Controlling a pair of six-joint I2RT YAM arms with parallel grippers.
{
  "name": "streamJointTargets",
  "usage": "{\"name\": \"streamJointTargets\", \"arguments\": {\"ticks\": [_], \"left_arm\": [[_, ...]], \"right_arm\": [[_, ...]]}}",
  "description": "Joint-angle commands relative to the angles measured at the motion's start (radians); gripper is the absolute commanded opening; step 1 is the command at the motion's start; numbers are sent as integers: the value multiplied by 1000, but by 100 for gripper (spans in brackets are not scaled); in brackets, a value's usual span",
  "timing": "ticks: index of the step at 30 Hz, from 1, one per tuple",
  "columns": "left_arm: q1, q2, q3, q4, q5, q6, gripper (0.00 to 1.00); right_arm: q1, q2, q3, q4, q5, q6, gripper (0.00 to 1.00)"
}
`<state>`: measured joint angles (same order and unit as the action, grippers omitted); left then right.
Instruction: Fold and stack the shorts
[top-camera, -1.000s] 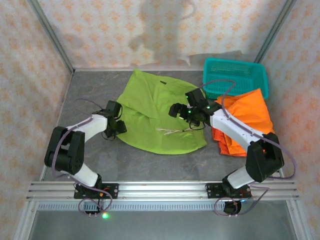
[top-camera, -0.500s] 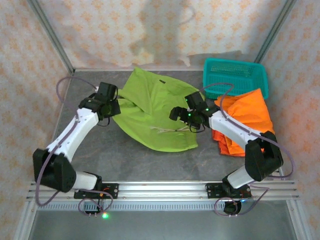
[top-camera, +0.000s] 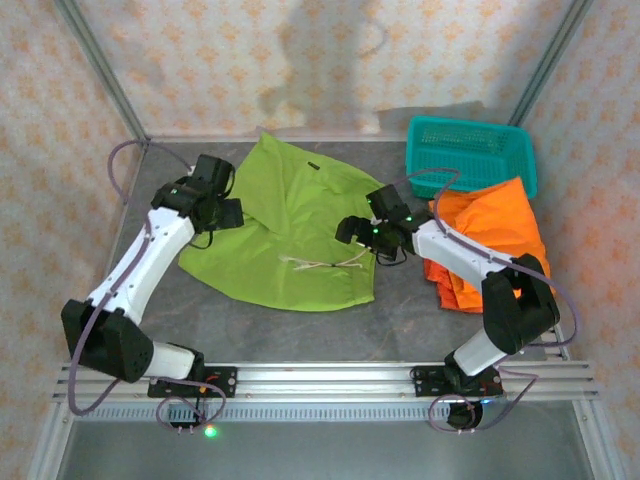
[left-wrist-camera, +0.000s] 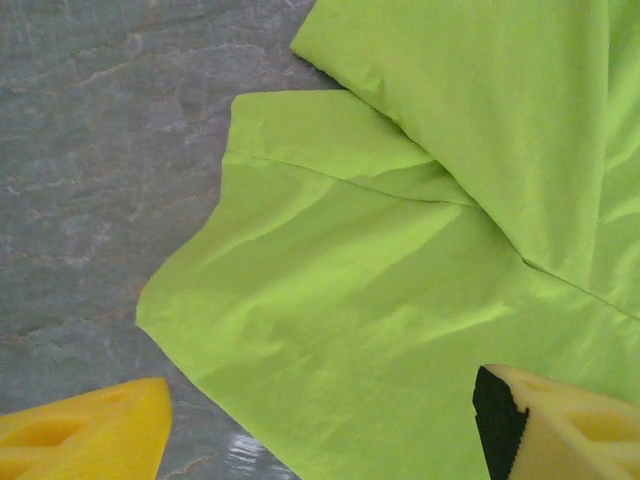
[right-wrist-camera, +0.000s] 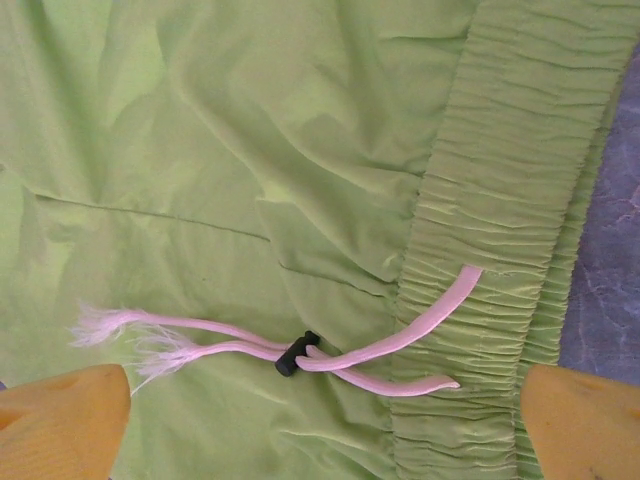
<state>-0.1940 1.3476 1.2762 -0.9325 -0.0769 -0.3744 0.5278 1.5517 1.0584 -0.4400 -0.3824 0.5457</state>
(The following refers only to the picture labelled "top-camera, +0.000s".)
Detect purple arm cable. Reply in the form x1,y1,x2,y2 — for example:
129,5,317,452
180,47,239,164
67,139,227,435
405,168,584,435

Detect aluminium frame post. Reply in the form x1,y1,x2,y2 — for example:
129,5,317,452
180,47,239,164
509,0,594,126
54,0,151,151

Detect slotted grey cable duct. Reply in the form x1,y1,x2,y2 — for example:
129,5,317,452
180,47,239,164
74,405,576,422

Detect aluminium back frame bar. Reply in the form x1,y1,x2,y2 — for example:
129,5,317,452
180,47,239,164
144,134,396,145

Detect light orange shorts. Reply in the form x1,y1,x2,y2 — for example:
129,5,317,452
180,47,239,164
427,175,552,314

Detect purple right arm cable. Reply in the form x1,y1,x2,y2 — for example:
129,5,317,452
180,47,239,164
405,168,584,435

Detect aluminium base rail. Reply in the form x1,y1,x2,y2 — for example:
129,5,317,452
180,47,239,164
52,363,601,404

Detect red-orange shorts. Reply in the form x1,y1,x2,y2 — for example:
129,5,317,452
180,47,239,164
422,257,489,315

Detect aluminium side rail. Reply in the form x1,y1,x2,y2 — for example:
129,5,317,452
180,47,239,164
537,324,571,361
78,142,151,362

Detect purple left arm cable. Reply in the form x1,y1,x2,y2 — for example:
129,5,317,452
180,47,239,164
67,139,227,435

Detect lime green shorts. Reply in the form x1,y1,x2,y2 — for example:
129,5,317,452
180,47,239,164
178,130,386,314

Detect teal plastic basket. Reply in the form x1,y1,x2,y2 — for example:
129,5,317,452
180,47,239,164
404,115,539,199

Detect black round cable hub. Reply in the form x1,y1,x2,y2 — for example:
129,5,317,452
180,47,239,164
446,402,485,432

